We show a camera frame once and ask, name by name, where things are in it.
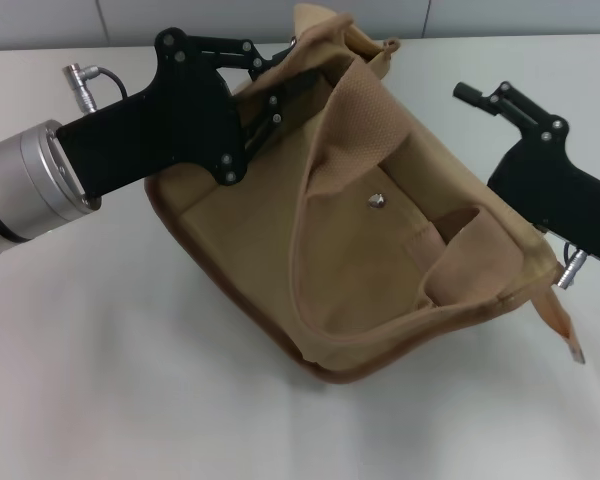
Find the khaki canvas food bag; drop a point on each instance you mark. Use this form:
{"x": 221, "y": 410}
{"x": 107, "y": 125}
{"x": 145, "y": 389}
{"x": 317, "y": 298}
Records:
{"x": 360, "y": 260}

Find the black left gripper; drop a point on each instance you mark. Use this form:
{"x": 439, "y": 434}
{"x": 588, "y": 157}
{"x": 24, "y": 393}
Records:
{"x": 180, "y": 115}

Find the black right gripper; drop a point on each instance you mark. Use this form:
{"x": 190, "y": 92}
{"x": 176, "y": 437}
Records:
{"x": 555, "y": 185}

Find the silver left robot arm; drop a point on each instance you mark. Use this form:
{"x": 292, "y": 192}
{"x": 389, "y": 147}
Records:
{"x": 30, "y": 185}

